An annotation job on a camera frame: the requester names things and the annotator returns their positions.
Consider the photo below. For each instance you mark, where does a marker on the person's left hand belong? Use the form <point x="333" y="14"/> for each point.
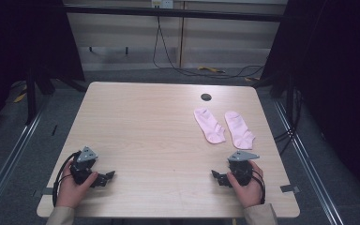
<point x="70" y="193"/>

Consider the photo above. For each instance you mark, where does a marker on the metal floor rail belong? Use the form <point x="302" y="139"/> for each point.
<point x="9" y="159"/>
<point x="309" y="165"/>

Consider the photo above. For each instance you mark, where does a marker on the grey tape strip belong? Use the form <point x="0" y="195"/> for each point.
<point x="290" y="188"/>
<point x="49" y="191"/>

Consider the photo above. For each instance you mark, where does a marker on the person's right hand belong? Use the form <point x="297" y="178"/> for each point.
<point x="250" y="193"/>

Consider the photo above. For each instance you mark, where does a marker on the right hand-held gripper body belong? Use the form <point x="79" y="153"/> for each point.
<point x="242" y="172"/>

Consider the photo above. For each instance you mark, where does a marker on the black metal stand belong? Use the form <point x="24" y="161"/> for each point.
<point x="31" y="100"/>

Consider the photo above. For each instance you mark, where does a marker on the yellow object on floor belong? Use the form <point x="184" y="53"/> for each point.
<point x="211" y="69"/>

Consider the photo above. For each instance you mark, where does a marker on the small yellow tape scrap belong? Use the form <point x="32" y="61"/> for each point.
<point x="251" y="79"/>

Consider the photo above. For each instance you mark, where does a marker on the black horizontal metal bar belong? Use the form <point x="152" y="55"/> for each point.
<point x="175" y="13"/>

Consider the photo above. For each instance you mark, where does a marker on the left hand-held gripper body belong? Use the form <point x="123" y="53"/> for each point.
<point x="82" y="170"/>

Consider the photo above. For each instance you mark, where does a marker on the yellow tape piece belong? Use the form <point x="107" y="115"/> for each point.
<point x="20" y="98"/>

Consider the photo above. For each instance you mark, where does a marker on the pink sock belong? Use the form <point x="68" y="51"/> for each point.
<point x="211" y="126"/>
<point x="240" y="131"/>

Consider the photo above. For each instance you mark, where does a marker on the black curtain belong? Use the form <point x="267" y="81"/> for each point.
<point x="18" y="37"/>
<point x="337" y="78"/>

